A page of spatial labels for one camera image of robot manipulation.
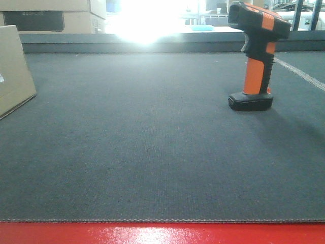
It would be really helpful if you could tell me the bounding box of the orange black barcode scanner gun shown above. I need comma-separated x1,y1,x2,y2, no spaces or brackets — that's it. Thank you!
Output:
228,1,291,111

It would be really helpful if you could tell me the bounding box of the cardboard package with label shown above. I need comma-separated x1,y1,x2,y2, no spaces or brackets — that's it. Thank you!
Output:
1,25,37,118

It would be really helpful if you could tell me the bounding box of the large stacked cardboard box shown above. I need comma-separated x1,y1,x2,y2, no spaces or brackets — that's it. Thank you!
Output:
1,0,106,34

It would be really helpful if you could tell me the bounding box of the dark grey conveyor belt mat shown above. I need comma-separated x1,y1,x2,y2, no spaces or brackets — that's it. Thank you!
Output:
1,52,324,222

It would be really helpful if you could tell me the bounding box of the blue tray in background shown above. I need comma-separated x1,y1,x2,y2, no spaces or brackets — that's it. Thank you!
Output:
189,25,214,32

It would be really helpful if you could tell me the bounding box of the grey metal back rail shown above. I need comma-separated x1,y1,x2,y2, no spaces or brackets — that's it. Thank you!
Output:
19,30,325,54

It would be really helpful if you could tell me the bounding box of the red metal table frame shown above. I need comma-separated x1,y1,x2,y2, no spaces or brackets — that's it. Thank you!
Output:
1,223,324,243

